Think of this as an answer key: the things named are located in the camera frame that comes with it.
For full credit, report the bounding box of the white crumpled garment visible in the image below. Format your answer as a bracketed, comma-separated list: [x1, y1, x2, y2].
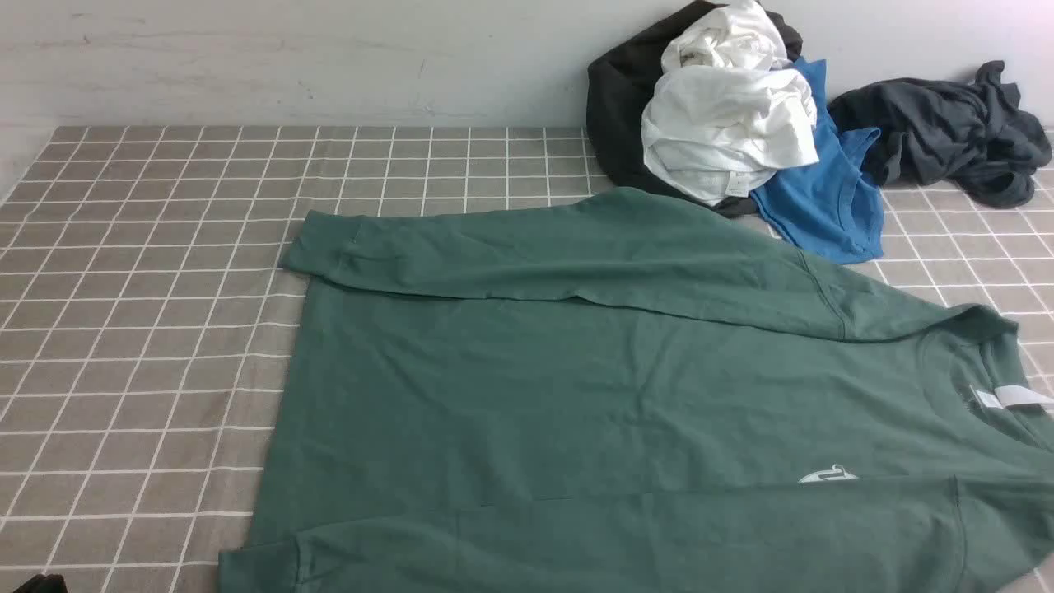
[641, 1, 819, 207]

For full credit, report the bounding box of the grey checked tablecloth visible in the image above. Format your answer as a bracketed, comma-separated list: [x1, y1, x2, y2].
[2, 125, 1052, 592]

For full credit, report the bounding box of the dark grey crumpled garment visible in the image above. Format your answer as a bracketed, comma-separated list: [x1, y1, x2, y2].
[828, 60, 1052, 209]

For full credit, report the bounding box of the black garment under white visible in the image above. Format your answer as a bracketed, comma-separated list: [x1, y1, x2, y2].
[586, 1, 803, 217]

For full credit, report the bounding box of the black object bottom left corner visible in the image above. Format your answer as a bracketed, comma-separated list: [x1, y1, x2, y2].
[12, 574, 69, 593]

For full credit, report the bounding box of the green long-sleeve top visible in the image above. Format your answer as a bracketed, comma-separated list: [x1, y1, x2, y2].
[217, 189, 1052, 592]

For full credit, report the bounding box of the blue t-shirt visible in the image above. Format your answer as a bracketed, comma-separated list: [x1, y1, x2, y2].
[750, 58, 884, 265]

